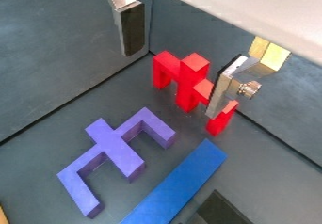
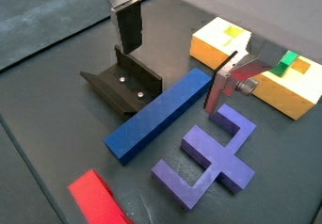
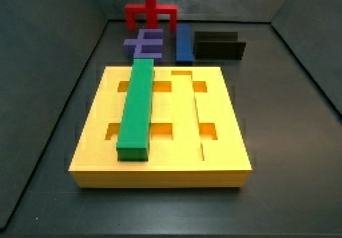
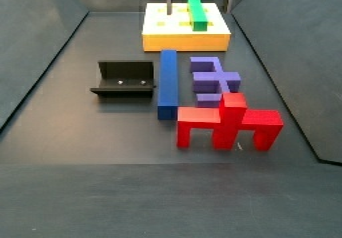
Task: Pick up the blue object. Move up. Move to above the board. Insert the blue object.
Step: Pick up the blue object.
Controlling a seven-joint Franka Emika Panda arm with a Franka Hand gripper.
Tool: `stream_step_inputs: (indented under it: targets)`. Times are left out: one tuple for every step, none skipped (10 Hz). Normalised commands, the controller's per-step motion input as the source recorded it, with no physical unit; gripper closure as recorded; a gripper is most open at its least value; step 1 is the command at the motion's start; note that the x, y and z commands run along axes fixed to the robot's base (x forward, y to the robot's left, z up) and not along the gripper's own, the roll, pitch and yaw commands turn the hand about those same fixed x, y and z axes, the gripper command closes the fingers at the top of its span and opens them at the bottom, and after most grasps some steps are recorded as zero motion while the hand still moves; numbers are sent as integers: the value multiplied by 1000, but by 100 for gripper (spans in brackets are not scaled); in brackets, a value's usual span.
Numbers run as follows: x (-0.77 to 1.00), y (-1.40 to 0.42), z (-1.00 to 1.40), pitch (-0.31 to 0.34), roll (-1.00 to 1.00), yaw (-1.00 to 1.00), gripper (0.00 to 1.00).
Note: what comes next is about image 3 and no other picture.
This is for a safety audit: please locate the purple cross-shaped block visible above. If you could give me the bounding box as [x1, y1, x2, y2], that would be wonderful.
[123, 29, 163, 62]

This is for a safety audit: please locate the green long bar block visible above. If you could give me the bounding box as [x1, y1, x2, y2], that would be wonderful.
[116, 59, 154, 161]

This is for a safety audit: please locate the yellow slotted board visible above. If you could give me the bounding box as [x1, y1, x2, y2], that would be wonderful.
[69, 67, 251, 188]

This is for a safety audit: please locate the black metal bracket holder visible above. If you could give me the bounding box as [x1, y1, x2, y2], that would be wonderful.
[194, 31, 246, 60]

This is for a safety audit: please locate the red cross-shaped block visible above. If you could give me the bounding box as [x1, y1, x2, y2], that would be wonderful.
[124, 0, 178, 31]

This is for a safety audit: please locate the blue long bar block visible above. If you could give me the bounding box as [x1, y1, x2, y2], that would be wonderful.
[176, 23, 194, 65]

